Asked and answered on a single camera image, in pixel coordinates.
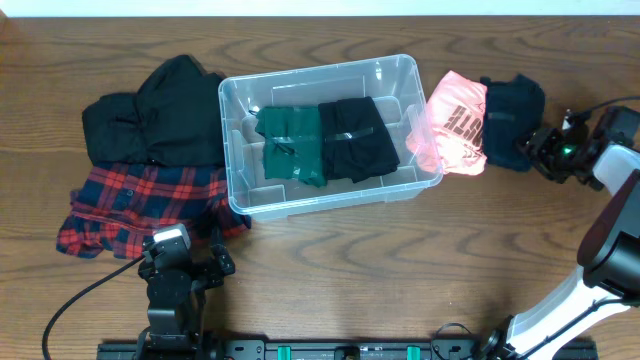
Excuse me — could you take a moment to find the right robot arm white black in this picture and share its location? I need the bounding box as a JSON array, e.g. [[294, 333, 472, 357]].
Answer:
[[479, 142, 639, 359]]

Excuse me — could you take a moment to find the red navy plaid shirt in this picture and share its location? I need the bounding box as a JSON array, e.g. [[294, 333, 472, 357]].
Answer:
[[56, 163, 251, 259]]

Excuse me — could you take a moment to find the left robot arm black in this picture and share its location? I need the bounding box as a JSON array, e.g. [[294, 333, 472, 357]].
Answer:
[[137, 224, 235, 356]]

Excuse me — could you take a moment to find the dark green garment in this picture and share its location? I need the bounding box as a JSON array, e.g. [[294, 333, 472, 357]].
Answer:
[[255, 106, 327, 188]]

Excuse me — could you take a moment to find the pink printed shirt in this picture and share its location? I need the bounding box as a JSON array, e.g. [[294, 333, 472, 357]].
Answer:
[[406, 70, 487, 176]]

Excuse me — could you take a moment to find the black garment left pile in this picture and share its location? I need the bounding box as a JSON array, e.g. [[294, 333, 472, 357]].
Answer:
[[82, 55, 225, 167]]

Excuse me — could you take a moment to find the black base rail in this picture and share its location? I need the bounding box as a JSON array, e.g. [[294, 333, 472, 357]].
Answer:
[[96, 322, 599, 360]]

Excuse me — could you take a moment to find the black garment with tape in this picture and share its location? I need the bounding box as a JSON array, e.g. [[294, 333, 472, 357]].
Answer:
[[318, 97, 400, 183]]

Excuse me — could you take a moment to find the clear plastic storage bin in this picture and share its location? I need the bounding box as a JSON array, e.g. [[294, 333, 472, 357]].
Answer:
[[219, 54, 444, 221]]

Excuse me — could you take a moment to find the navy garment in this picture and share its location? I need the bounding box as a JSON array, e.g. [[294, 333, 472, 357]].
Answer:
[[480, 74, 546, 172]]

